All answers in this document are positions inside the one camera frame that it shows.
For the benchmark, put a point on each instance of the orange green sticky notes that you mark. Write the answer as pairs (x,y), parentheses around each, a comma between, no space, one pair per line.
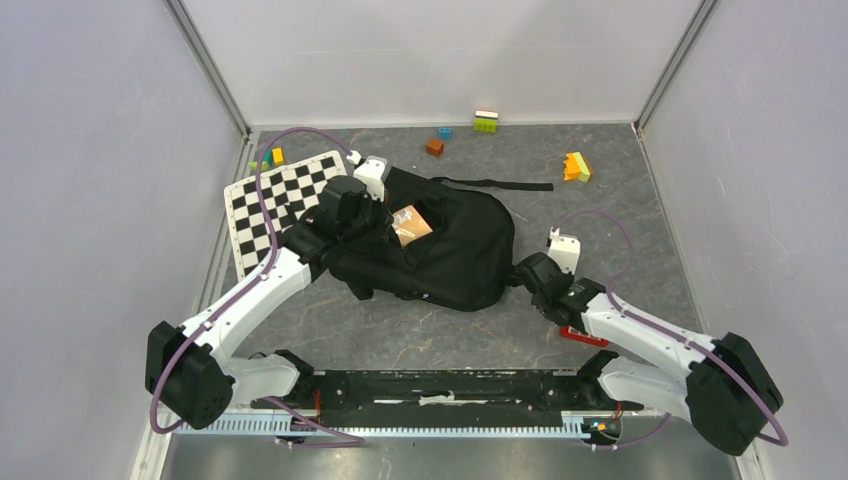
(576,167)

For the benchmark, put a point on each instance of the yellow wooden block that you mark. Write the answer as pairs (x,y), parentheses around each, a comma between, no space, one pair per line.
(277,156)

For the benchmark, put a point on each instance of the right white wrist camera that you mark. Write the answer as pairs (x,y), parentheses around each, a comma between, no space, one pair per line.
(564,250)

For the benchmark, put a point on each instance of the black white chessboard mat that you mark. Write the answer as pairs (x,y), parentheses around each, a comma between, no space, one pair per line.
(287,191)

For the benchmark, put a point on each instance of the orange spiral notepad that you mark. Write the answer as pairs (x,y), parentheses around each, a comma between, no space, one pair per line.
(409,225)

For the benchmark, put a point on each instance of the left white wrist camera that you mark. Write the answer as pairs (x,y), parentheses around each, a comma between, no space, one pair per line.
(371,171)

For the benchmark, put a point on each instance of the orange brown cube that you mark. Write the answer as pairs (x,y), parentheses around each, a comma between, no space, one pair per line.
(434,147)

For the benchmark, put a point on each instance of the black backpack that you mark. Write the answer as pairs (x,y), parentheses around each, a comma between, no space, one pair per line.
(462,265)

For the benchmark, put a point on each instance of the green white lego brick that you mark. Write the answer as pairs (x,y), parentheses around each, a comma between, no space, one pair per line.
(486,121)

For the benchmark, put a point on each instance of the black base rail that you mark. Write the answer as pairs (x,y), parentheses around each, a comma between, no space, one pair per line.
(456,400)

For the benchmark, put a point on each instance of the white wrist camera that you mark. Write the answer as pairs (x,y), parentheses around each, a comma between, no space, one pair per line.
(564,250)
(371,171)

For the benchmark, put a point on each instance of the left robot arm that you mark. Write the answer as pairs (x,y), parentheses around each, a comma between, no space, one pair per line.
(191,370)

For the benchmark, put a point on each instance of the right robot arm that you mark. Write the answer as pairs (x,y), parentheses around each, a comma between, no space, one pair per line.
(720,386)

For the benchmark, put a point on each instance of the green half-round block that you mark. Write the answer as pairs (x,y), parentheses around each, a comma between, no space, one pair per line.
(259,166)

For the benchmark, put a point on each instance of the red calculator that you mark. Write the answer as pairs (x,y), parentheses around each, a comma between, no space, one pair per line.
(575,335)

